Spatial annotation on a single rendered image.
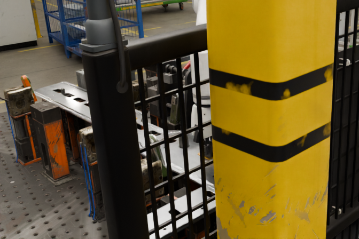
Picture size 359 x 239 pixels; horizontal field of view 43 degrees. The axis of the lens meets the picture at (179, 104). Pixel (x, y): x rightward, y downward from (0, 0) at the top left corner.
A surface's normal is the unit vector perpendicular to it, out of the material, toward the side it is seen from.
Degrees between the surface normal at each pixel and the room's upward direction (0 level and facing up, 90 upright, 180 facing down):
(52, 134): 90
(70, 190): 0
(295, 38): 90
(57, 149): 90
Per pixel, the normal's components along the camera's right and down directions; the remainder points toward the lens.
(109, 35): 0.54, 0.25
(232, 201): -0.76, 0.27
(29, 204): -0.07, -0.94
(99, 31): 0.04, 0.34
